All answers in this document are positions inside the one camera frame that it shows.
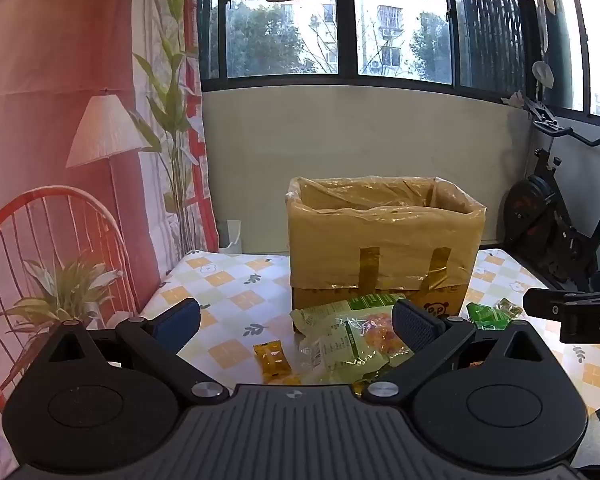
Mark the checkered floral tablecloth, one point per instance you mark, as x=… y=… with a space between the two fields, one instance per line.
x=230 y=285

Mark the dark green snack packet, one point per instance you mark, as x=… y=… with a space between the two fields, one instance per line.
x=485 y=316

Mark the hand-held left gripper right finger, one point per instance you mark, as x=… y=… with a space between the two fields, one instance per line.
x=415 y=331

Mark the printed backdrop cloth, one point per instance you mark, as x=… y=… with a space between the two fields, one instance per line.
x=55 y=60

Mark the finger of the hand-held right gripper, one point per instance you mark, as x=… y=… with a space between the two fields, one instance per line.
x=545 y=302

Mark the clear green snack bag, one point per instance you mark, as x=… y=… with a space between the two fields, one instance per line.
x=340 y=340

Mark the yellow snack packet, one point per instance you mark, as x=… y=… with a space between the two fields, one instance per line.
x=271 y=360

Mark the cardboard box with plastic liner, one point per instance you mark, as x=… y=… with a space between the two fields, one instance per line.
x=380 y=240

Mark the dark framed window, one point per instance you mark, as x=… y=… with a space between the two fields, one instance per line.
x=346 y=25

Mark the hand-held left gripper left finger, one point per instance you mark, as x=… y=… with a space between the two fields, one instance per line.
x=180 y=321

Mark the black exercise bike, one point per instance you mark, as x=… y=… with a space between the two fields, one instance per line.
x=535 y=210

